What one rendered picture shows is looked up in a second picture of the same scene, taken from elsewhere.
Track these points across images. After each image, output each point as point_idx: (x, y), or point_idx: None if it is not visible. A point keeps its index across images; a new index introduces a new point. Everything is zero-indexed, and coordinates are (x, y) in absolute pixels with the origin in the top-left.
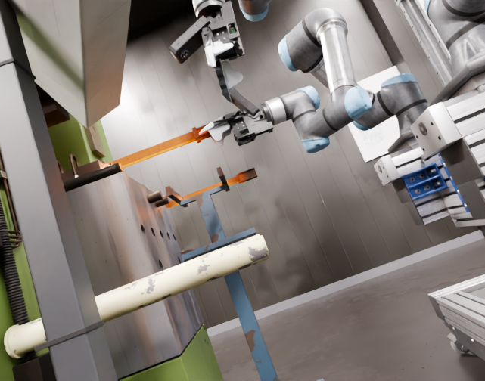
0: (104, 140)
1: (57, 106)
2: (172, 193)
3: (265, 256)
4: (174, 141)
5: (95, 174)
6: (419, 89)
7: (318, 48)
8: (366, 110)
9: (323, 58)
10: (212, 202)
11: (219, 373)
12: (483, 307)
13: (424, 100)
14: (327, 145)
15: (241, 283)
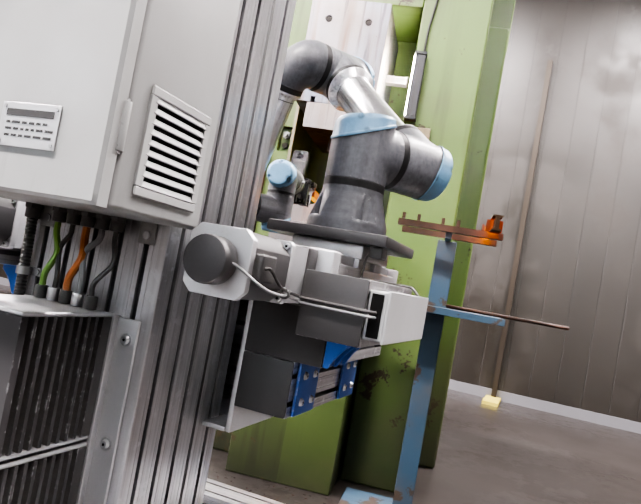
0: (458, 146)
1: (328, 148)
2: (406, 230)
3: None
4: None
5: None
6: (330, 155)
7: (316, 91)
8: None
9: (329, 99)
10: (436, 252)
11: (338, 403)
12: (245, 501)
13: (325, 180)
14: (269, 230)
15: (417, 359)
